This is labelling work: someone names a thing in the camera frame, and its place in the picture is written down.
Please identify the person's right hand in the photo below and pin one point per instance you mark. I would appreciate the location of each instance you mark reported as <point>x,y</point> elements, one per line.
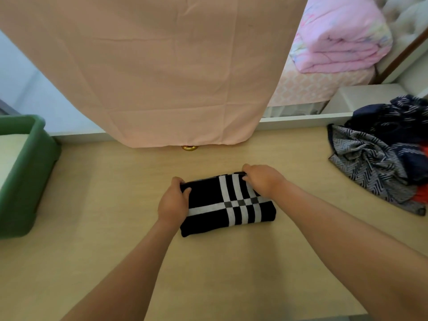
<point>266,180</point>

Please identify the person's left hand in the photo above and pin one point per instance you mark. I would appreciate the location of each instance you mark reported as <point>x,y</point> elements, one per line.
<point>172,203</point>

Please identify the person's left thumb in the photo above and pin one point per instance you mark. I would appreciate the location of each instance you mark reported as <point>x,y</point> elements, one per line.
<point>186,196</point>

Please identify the person's right thumb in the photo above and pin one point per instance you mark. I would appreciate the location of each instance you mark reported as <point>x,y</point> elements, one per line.
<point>249,179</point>

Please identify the black cloth white stripes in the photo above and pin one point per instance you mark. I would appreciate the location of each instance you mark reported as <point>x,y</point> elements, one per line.
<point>207,221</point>

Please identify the person's right forearm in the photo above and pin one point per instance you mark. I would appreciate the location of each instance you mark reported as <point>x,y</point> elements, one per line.
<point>351,250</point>

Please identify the person's left forearm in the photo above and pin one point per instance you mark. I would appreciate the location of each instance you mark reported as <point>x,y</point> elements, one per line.
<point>130,277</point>

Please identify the gold round knob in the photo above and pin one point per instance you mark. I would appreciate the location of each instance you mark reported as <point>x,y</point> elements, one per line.
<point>189,148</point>

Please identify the pink patterned bed mattress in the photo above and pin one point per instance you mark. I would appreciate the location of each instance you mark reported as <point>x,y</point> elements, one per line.
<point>317,86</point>

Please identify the grey zigzag patterned garment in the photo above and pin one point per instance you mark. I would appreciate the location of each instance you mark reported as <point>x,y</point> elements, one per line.
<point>367,160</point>

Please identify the peach hanging curtain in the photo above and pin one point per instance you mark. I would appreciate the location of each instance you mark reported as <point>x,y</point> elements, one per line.
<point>150,63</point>

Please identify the white bedside box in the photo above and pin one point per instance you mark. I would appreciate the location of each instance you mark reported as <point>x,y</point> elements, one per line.
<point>361,98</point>

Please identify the green plastic basket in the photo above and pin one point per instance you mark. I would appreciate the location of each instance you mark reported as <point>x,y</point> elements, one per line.
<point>30,183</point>

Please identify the navy striped garment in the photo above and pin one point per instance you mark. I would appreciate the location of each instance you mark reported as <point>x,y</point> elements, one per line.
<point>398,123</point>

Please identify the pink folded quilt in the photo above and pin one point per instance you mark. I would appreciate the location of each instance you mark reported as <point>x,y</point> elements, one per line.
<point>341,33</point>

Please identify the red orange garment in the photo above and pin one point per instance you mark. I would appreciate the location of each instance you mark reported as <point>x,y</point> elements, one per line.
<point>422,195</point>

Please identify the white tufted headboard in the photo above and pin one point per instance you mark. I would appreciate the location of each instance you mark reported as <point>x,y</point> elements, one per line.
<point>406,19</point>

